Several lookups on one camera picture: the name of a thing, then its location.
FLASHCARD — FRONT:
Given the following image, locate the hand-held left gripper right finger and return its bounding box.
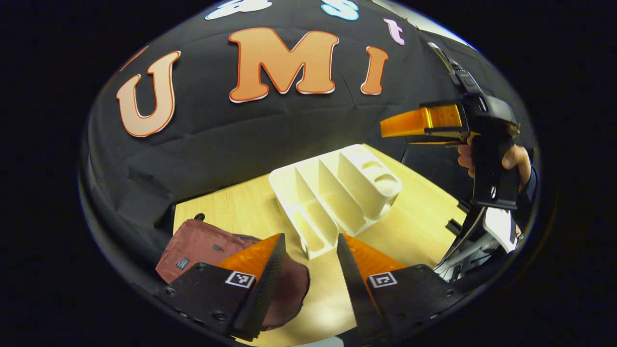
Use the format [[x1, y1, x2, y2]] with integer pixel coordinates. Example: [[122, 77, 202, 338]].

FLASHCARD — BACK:
[[335, 233, 467, 344]]

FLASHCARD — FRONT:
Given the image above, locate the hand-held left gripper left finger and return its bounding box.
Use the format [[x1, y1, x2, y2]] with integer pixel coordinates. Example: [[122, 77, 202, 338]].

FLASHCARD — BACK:
[[161, 233, 287, 342]]

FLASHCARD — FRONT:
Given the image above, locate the dark red schoolbag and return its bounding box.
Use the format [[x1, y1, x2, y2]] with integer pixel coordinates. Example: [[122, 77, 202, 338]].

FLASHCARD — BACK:
[[155, 219, 310, 332]]

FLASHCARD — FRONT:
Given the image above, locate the white bookshelf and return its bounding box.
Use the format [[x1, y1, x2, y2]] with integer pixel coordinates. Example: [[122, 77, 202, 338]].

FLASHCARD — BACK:
[[268, 144, 403, 260]]

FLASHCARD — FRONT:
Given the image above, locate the white and black device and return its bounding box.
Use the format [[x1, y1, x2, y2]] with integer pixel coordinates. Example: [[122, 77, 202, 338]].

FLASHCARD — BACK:
[[434, 205, 523, 282]]

